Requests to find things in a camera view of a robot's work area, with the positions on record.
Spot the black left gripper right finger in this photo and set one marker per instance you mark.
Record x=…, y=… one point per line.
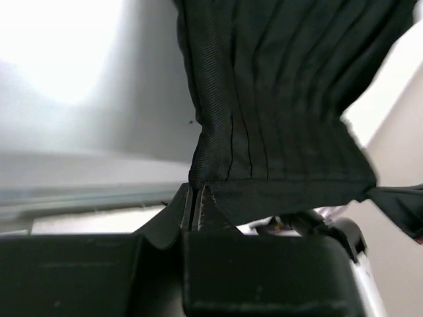
x=207, y=217

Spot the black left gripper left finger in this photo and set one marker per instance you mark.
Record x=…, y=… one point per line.
x=163, y=230

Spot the black skirt pile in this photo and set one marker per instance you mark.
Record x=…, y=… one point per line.
x=269, y=81

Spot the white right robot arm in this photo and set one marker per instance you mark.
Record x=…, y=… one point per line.
x=321, y=269

